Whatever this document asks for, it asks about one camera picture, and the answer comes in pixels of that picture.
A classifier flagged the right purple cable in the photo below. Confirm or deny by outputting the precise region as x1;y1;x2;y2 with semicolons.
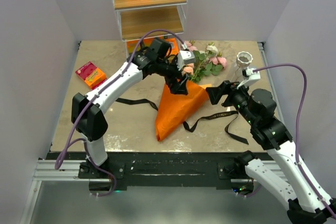
236;62;336;219

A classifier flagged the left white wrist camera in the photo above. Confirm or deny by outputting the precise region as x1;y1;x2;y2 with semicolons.
177;50;195;70

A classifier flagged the white wire wooden shelf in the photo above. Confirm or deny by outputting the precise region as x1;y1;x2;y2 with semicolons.
112;0;188;42

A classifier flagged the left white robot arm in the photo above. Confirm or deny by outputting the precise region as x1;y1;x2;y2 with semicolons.
71;38;195;178

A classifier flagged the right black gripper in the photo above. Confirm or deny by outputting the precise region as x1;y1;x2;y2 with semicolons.
206;79;258;126

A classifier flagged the orange box bottom middle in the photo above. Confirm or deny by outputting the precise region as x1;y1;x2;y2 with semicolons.
140;37;163;49

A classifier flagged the pink orange snack box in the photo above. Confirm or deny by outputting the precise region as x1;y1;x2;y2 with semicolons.
75;61;107;90

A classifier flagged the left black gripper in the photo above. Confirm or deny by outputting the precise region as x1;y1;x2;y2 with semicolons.
155;55;189;94

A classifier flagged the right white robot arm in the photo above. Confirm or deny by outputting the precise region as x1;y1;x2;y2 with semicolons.
206;81;335;223

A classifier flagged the purple cable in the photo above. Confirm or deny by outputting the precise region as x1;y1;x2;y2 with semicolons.
54;29;188;197
236;62;336;219

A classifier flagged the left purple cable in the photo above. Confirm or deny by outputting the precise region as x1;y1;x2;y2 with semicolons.
54;29;188;197

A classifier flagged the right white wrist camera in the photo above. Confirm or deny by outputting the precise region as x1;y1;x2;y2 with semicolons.
237;68;261;89

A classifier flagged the orange wrapping paper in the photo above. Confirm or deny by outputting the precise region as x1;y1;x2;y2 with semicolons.
155;81;212;142

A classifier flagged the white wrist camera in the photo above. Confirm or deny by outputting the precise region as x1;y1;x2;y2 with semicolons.
237;68;261;89
177;50;195;70

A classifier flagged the white ribbed vase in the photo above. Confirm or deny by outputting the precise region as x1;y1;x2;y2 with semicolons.
230;51;253;82

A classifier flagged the black printed ribbon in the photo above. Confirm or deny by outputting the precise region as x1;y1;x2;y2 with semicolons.
116;98;249;145

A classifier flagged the pink flower bouquet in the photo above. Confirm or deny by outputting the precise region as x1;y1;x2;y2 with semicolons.
182;40;227;83

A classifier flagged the orange box bottom left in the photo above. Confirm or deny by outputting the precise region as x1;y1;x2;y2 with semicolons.
126;40;142;55

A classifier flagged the orange box bottom right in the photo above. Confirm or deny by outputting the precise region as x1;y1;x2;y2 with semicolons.
165;38;180;55

